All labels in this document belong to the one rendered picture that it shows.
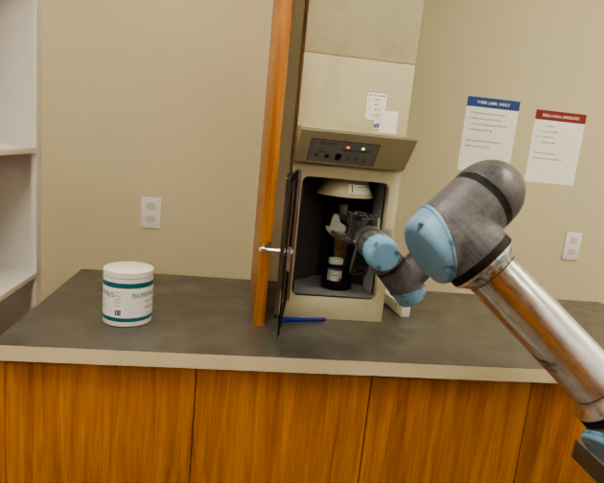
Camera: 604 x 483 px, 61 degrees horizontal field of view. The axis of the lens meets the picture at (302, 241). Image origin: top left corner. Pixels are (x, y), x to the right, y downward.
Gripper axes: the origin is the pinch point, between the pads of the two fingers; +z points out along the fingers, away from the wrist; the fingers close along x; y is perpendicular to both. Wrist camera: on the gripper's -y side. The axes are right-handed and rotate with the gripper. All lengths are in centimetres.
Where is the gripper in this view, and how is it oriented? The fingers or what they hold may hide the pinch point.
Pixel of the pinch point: (351, 231)
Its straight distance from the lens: 148.7
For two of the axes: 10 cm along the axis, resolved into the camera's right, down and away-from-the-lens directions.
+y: 1.0, -9.7, -2.2
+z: -1.0, -2.3, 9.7
